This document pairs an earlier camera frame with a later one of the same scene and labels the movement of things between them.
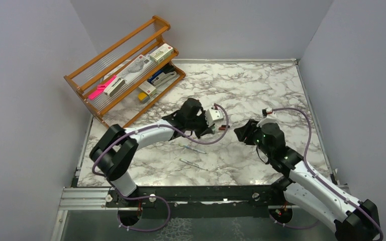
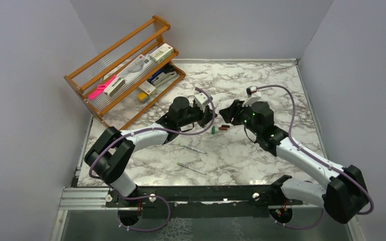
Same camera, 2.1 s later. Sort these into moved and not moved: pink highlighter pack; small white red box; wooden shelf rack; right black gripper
Moved: right black gripper
Not moved: wooden shelf rack; pink highlighter pack; small white red box
